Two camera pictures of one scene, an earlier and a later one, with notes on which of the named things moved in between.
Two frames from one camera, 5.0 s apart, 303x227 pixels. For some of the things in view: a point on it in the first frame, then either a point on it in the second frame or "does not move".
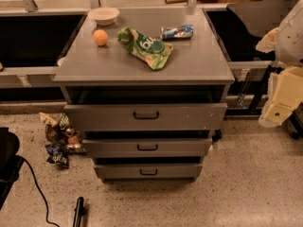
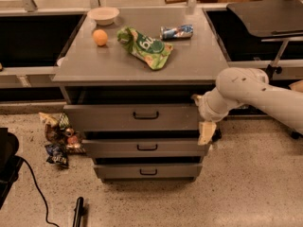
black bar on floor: [80, 211] does not move
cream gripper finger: [268, 43] to [197, 98]
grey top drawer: [149, 116] does not move
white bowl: [103, 15] does not move
